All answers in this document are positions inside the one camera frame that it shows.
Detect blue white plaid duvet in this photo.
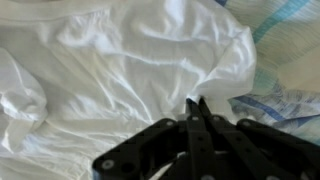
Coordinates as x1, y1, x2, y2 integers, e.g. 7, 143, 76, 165
213, 0, 320, 148

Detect white t-shirt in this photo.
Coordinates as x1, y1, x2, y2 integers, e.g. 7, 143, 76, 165
0, 0, 258, 180

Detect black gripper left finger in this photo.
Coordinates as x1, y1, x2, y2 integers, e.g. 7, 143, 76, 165
91, 97, 216, 180

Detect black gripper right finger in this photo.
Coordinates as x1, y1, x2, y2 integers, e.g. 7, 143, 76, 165
198, 97, 320, 180

